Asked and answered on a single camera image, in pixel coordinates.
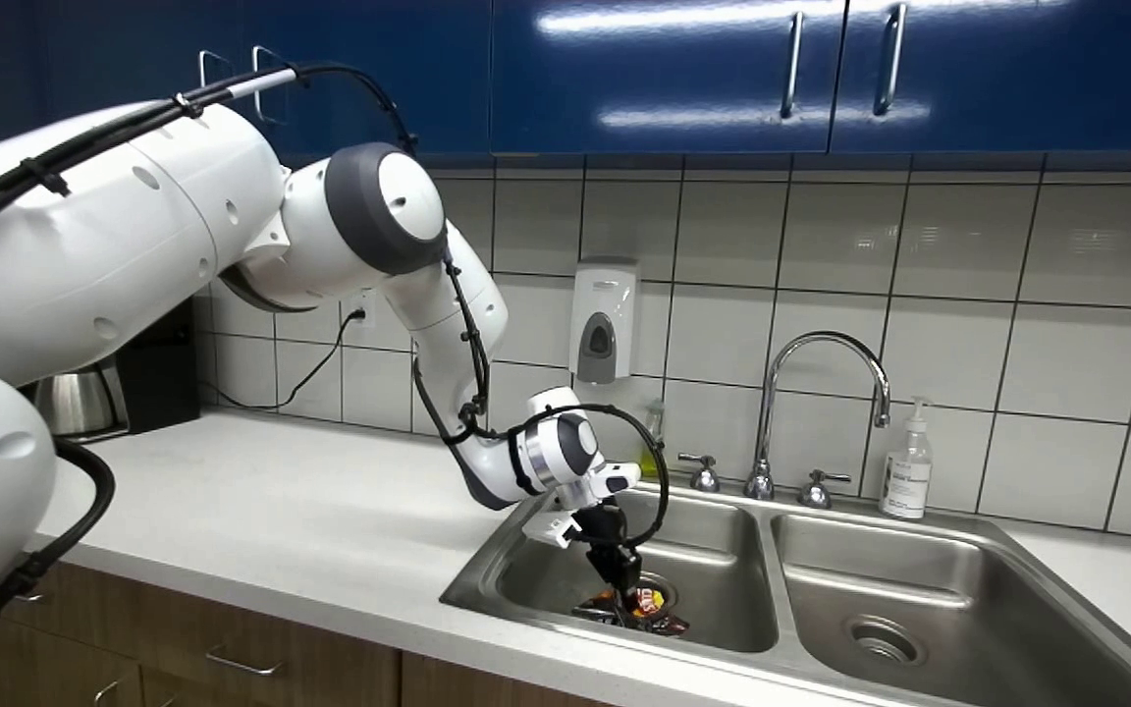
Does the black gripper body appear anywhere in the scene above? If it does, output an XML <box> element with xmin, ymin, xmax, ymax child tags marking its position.
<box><xmin>575</xmin><ymin>500</ymin><xmax>650</xmax><ymax>589</ymax></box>

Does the stainless steel double sink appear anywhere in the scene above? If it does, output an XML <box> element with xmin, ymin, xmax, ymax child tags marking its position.
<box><xmin>440</xmin><ymin>462</ymin><xmax>1131</xmax><ymax>707</ymax></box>

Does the green dish soap bottle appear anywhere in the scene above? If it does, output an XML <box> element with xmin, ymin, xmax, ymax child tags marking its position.
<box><xmin>637</xmin><ymin>405</ymin><xmax>673</xmax><ymax>482</ymax></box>

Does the chrome gooseneck faucet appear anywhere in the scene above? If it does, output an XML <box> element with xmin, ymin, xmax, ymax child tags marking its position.
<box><xmin>744</xmin><ymin>327</ymin><xmax>897</xmax><ymax>504</ymax></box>

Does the clear plastic bottle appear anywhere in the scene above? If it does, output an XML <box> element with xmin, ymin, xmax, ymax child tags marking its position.
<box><xmin>882</xmin><ymin>397</ymin><xmax>938</xmax><ymax>521</ymax></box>

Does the wooden lower cabinet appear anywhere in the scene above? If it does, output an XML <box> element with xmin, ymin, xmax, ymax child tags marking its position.
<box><xmin>0</xmin><ymin>555</ymin><xmax>609</xmax><ymax>707</ymax></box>

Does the blue upper cabinet door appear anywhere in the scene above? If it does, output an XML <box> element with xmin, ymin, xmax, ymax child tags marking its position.
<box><xmin>227</xmin><ymin>0</ymin><xmax>506</xmax><ymax>168</ymax></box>
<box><xmin>0</xmin><ymin>0</ymin><xmax>239</xmax><ymax>168</ymax></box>
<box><xmin>833</xmin><ymin>0</ymin><xmax>1131</xmax><ymax>168</ymax></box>
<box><xmin>493</xmin><ymin>0</ymin><xmax>848</xmax><ymax>166</ymax></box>

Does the black coffee maker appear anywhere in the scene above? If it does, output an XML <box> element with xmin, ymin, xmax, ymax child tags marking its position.
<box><xmin>28</xmin><ymin>306</ymin><xmax>204</xmax><ymax>444</ymax></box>

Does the steel coffee carafe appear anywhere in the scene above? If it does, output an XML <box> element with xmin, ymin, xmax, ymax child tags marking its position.
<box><xmin>33</xmin><ymin>361</ymin><xmax>135</xmax><ymax>441</ymax></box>

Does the chrome faucet handle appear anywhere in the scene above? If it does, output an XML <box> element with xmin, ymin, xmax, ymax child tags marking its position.
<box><xmin>799</xmin><ymin>467</ymin><xmax>858</xmax><ymax>511</ymax></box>
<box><xmin>675</xmin><ymin>452</ymin><xmax>726</xmax><ymax>496</ymax></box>

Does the white wall soap dispenser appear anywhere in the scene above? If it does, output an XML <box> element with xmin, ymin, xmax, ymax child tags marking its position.
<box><xmin>569</xmin><ymin>262</ymin><xmax>641</xmax><ymax>386</ymax></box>

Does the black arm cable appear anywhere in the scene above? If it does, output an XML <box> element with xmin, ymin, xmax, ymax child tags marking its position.
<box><xmin>0</xmin><ymin>54</ymin><xmax>675</xmax><ymax>555</ymax></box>

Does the white wall outlet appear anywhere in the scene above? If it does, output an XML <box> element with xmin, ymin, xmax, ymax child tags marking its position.
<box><xmin>336</xmin><ymin>296</ymin><xmax>379</xmax><ymax>337</ymax></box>

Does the black power cord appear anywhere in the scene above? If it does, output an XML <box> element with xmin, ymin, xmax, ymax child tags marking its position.
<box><xmin>278</xmin><ymin>312</ymin><xmax>368</xmax><ymax>418</ymax></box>

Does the silver drawer handle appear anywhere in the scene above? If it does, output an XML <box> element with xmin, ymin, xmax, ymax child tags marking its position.
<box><xmin>87</xmin><ymin>668</ymin><xmax>135</xmax><ymax>707</ymax></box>
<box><xmin>204</xmin><ymin>648</ymin><xmax>282</xmax><ymax>683</ymax></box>

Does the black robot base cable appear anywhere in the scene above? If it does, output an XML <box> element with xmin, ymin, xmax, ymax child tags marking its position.
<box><xmin>0</xmin><ymin>436</ymin><xmax>117</xmax><ymax>707</ymax></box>

